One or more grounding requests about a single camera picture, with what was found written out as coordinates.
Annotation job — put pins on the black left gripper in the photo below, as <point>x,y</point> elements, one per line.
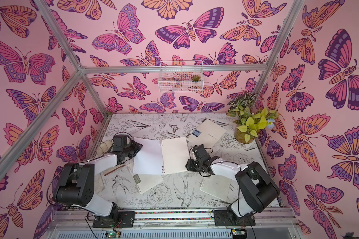
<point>137,147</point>

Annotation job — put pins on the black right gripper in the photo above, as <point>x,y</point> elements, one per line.
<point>196,163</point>

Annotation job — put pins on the white spiral notebook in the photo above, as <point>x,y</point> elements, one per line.
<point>161,157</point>

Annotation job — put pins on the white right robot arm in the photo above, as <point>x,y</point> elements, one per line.
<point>256,189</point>

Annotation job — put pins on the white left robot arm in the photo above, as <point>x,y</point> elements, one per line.
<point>76,184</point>

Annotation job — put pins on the CAMP B5 spiral notebook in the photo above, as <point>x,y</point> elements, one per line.
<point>208,133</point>

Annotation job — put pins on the amber glass plant vase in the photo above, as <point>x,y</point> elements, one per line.
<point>243,137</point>

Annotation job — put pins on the green leafy plant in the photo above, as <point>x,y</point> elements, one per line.
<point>248,121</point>

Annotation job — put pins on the small succulent in basket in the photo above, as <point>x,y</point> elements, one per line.
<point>196,78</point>

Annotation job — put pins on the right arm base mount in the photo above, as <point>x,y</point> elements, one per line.
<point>234,219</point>

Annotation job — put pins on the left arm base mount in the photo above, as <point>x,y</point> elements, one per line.
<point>118,219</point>

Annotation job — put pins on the aluminium front rail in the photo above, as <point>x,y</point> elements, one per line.
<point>202,223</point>

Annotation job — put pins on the white wire wall basket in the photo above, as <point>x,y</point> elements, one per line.
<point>176,76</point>

